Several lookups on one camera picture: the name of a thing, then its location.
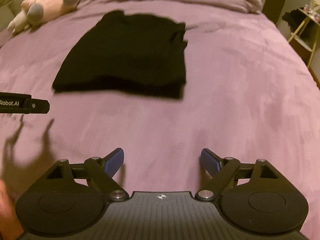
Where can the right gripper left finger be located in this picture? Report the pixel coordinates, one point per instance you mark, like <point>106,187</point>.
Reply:
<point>113,162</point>

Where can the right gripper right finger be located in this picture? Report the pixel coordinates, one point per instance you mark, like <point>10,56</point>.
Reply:
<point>211,162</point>

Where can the black garment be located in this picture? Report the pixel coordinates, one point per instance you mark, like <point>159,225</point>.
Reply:
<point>138,53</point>

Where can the left hand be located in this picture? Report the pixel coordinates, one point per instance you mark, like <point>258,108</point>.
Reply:
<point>11,228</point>

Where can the purple bed sheet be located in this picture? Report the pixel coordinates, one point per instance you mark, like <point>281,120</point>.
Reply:
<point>248,95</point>

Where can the pink plush toy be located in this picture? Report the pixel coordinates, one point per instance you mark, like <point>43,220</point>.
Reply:
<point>35,13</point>

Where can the yellow side shelf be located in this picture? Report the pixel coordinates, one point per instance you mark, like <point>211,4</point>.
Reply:
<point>298,21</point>

